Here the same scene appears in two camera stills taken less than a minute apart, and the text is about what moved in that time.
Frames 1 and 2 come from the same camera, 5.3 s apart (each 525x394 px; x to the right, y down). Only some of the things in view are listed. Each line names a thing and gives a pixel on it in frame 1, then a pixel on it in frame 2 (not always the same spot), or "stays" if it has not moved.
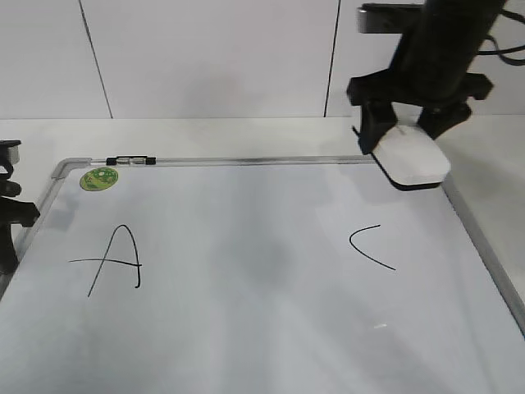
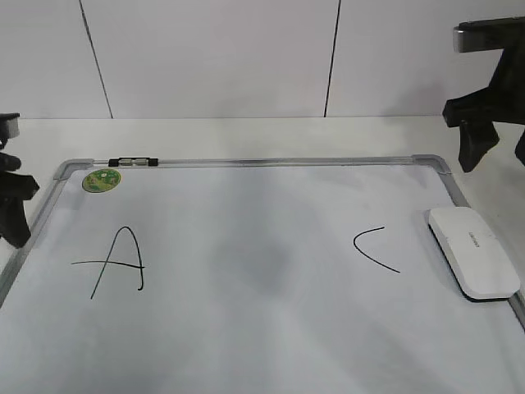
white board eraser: x=411 y=159 to x=482 y=266
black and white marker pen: x=134 y=159 stays
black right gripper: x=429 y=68 to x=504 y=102
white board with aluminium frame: x=253 y=275 stays
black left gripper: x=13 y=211 to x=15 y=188
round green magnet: x=98 y=179 stays
